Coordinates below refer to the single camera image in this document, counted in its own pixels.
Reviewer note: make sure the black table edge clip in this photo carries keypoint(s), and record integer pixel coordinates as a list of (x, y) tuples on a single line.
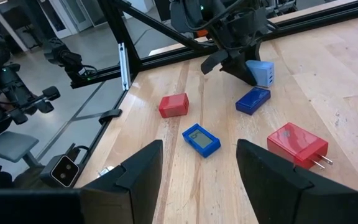
[(110, 114)]

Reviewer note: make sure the black metal table frame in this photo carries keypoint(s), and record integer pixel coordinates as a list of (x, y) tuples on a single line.
[(118, 31)]

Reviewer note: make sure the light blue charger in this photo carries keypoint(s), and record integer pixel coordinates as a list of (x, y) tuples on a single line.
[(263, 73)]

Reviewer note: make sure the red wall charger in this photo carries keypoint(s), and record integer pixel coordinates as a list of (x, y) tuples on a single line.
[(172, 105), (294, 144)]

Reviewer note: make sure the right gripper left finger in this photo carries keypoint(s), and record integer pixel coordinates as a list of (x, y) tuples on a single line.
[(129, 199)]

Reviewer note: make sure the silver metal bracket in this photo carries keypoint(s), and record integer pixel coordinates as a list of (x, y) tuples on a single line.
[(124, 67)]

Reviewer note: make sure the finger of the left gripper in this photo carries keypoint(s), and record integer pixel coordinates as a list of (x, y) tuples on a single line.
[(214, 61), (238, 68)]

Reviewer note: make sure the blue framed small display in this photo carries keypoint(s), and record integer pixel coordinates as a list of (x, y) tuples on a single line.
[(200, 140)]

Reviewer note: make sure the dark blue block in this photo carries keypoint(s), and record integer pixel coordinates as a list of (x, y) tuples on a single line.
[(252, 101)]

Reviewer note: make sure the small white cube charger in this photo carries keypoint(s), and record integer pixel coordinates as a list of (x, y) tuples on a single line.
[(105, 171)]

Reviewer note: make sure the black table-level camera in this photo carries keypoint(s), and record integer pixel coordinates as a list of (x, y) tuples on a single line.
[(62, 171)]

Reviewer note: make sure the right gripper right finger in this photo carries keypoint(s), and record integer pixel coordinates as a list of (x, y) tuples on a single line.
[(275, 199)]

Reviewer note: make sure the grey stool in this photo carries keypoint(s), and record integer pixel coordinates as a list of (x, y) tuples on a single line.
[(11, 144)]

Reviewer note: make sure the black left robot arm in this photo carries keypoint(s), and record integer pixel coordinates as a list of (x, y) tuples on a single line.
[(228, 6)]

